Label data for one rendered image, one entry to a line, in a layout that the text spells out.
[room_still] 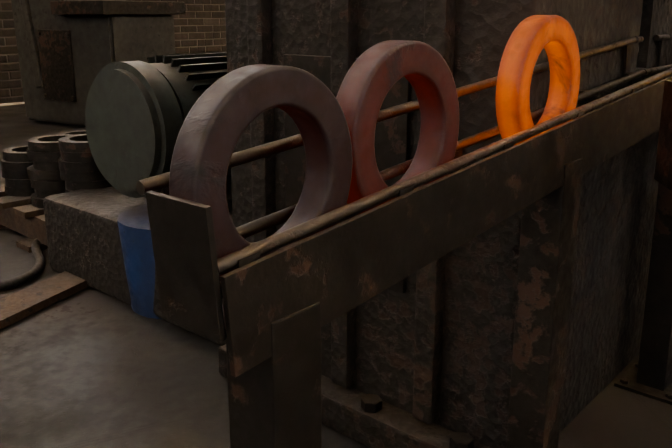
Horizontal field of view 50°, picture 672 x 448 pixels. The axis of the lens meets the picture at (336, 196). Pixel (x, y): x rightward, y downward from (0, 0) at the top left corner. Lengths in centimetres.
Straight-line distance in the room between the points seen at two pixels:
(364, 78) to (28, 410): 121
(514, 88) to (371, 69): 28
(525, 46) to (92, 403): 118
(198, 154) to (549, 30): 56
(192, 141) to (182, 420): 108
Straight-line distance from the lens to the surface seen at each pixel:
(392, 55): 70
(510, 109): 92
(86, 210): 224
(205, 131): 54
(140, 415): 161
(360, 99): 67
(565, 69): 105
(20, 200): 288
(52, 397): 173
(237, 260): 56
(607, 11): 139
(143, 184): 59
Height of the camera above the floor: 81
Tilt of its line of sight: 14 degrees down
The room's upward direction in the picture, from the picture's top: straight up
